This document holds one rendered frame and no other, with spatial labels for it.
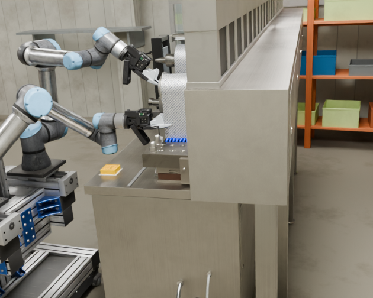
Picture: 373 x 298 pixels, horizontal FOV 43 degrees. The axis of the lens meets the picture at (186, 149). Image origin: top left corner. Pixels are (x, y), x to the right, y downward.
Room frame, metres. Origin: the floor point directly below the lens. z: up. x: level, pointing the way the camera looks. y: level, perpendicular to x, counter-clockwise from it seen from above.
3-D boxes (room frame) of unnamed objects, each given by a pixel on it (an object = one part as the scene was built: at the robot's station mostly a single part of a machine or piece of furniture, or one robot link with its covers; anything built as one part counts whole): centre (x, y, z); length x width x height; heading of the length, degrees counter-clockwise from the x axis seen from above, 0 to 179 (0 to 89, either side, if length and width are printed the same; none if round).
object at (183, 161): (1.78, -0.02, 0.96); 0.10 x 0.03 x 0.11; 75
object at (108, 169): (2.00, 0.35, 0.91); 0.07 x 0.07 x 0.02; 75
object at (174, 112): (2.00, -0.02, 1.11); 0.23 x 0.01 x 0.18; 75
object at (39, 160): (2.37, 0.80, 0.87); 0.15 x 0.15 x 0.10
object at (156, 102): (2.14, 0.11, 1.05); 0.06 x 0.05 x 0.31; 75
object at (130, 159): (2.99, -0.20, 0.88); 2.52 x 0.66 x 0.04; 165
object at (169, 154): (1.88, -0.03, 1.00); 0.40 x 0.16 x 0.06; 75
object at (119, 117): (2.09, 0.28, 1.11); 0.08 x 0.05 x 0.08; 165
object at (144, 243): (2.99, -0.21, 0.43); 2.52 x 0.64 x 0.86; 165
